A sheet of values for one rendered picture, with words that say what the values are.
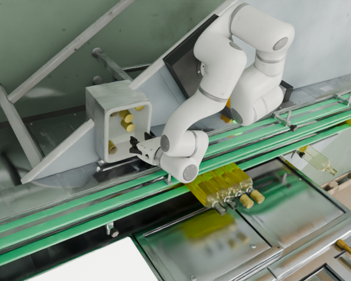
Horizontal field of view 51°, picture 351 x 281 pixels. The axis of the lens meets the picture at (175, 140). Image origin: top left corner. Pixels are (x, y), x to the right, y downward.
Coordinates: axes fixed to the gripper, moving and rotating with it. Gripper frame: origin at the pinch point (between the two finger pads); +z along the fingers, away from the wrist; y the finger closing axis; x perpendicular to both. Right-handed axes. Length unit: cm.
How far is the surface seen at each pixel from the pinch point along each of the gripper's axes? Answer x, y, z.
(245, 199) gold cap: -27.1, 32.2, -18.7
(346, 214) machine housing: -48, 82, -32
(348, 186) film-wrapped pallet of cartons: -237, 399, 139
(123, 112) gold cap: 7.9, -1.8, 7.6
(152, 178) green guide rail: -18.1, 5.0, 2.7
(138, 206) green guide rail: -26.2, -3.0, 0.4
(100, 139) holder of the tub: 0.0, -10.8, 9.2
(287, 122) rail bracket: -9, 68, -6
